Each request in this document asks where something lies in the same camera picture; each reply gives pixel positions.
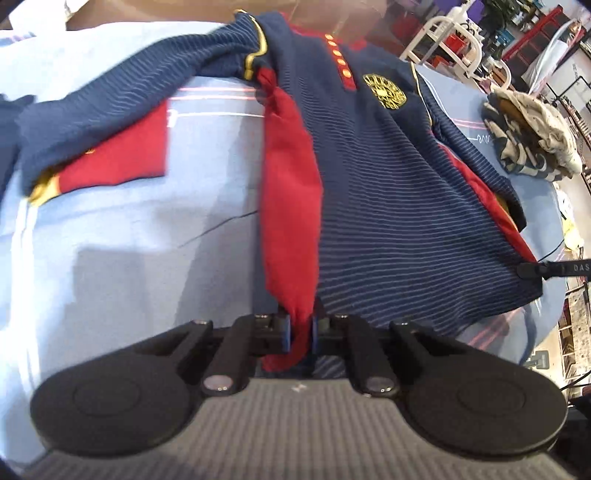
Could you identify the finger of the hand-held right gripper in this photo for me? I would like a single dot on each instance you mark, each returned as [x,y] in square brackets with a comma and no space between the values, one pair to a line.
[528,270]

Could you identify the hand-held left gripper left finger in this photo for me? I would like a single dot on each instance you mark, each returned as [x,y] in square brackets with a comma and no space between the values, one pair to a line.
[288,333]

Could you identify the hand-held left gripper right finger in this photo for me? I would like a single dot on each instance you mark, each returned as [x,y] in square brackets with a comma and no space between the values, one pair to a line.
[316,333]

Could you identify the navy striped red shirt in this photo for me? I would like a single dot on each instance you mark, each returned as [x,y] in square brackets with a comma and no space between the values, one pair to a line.
[369,184]

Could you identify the pile of grey beige clothes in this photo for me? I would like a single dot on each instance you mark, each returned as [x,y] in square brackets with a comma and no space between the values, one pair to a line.
[531,124]

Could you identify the light blue striped bedsheet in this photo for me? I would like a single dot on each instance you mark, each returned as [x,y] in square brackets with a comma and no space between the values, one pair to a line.
[138,230]

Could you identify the white trolley cart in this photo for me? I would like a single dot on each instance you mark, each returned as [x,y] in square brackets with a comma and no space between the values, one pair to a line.
[436,32]

